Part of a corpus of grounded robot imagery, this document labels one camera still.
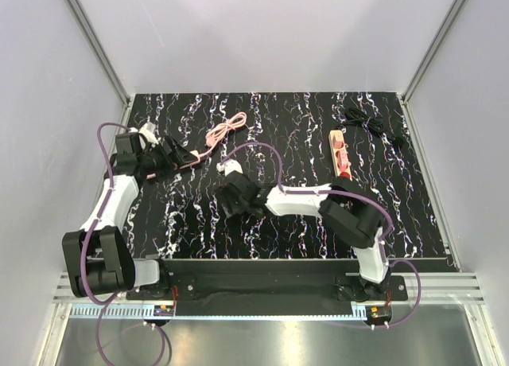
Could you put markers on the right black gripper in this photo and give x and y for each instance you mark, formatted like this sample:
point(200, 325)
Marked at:
point(224, 197)

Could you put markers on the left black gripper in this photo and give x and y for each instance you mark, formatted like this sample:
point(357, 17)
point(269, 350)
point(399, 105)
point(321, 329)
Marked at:
point(174, 161)

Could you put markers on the wooden red socket power strip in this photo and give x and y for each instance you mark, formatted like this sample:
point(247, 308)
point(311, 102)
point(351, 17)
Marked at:
point(347, 173)

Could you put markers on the pink plug adapter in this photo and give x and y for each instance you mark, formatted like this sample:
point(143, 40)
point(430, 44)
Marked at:
point(337, 141)

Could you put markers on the pink square charger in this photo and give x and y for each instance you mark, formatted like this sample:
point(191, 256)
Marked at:
point(342, 160)

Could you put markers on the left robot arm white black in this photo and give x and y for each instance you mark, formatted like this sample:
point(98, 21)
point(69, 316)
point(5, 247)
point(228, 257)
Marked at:
point(96, 256)

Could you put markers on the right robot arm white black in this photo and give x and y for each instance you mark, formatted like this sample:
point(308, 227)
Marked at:
point(345, 210)

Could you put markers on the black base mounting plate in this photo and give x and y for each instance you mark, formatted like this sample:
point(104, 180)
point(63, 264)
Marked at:
point(194, 279)

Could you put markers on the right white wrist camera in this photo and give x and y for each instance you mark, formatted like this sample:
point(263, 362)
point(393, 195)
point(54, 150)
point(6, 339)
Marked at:
point(229, 166)

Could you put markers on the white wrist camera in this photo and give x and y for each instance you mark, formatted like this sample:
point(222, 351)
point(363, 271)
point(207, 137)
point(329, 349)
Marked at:
point(229, 166)
point(148, 132)

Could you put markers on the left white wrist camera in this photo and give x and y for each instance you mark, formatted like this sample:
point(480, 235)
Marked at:
point(148, 132)

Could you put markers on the grey slotted cable duct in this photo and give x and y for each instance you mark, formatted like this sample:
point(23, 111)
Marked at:
point(128, 311)

